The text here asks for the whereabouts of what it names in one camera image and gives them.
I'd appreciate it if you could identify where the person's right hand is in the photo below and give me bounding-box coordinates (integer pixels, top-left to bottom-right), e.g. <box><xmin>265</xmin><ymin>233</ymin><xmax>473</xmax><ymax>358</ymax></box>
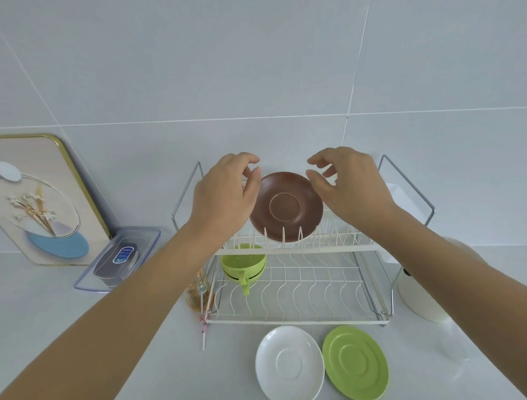
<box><xmin>305</xmin><ymin>147</ymin><xmax>403</xmax><ymax>233</ymax></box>

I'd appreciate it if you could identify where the person's left hand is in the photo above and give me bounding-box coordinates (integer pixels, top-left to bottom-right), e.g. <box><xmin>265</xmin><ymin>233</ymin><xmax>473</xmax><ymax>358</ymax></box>
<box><xmin>187</xmin><ymin>153</ymin><xmax>263</xmax><ymax>243</ymax></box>

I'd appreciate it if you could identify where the person's right forearm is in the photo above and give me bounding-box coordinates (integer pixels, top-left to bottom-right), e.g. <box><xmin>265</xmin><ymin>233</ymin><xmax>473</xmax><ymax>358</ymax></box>
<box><xmin>356</xmin><ymin>204</ymin><xmax>527</xmax><ymax>400</ymax></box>

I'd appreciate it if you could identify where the person's left forearm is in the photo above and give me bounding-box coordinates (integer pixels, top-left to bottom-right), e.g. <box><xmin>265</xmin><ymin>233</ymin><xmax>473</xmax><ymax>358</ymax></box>
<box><xmin>0</xmin><ymin>220</ymin><xmax>248</xmax><ymax>400</ymax></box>

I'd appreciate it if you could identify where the brown saucer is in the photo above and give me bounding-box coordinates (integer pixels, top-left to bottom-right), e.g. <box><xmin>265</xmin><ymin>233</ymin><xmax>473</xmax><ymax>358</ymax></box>
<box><xmin>250</xmin><ymin>171</ymin><xmax>324</xmax><ymax>243</ymax></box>

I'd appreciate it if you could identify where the glass with orange pattern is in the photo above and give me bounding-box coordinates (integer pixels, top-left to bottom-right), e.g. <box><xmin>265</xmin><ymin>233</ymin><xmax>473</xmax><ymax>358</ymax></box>
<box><xmin>186</xmin><ymin>268</ymin><xmax>215</xmax><ymax>315</ymax></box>

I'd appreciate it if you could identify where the clear plastic container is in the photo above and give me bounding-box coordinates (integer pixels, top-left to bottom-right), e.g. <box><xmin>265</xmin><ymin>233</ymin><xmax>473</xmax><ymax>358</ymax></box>
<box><xmin>74</xmin><ymin>226</ymin><xmax>161</xmax><ymax>293</ymax></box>

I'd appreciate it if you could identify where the white jug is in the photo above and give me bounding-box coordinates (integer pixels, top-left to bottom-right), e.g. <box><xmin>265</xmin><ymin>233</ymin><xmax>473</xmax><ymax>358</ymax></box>
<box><xmin>396</xmin><ymin>237</ymin><xmax>489</xmax><ymax>324</ymax></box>

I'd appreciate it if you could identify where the dark gray block blue label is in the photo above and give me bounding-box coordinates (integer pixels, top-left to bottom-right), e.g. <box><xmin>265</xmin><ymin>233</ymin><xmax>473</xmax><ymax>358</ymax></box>
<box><xmin>93</xmin><ymin>241</ymin><xmax>139</xmax><ymax>287</ymax></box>

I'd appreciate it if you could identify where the green saucer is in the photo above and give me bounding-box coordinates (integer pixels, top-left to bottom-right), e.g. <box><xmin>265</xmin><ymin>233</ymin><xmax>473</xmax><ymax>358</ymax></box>
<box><xmin>322</xmin><ymin>325</ymin><xmax>390</xmax><ymax>400</ymax></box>

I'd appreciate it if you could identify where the white saucer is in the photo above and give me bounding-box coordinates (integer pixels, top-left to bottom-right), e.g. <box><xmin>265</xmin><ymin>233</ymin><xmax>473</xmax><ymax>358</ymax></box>
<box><xmin>255</xmin><ymin>326</ymin><xmax>325</xmax><ymax>400</ymax></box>

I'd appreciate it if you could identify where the gold-rimmed floral decorative tray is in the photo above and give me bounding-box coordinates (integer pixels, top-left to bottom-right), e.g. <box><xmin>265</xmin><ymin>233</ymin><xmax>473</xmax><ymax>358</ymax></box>
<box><xmin>0</xmin><ymin>133</ymin><xmax>112</xmax><ymax>266</ymax></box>

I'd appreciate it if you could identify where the green cup with handle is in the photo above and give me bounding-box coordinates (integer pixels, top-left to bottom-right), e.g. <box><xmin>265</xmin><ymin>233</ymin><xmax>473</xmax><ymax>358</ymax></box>
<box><xmin>221</xmin><ymin>243</ymin><xmax>267</xmax><ymax>296</ymax></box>

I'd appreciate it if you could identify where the white two-tier wire dish rack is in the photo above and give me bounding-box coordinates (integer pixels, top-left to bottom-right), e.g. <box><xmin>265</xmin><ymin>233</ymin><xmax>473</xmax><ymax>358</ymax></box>
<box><xmin>171</xmin><ymin>154</ymin><xmax>436</xmax><ymax>326</ymax></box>

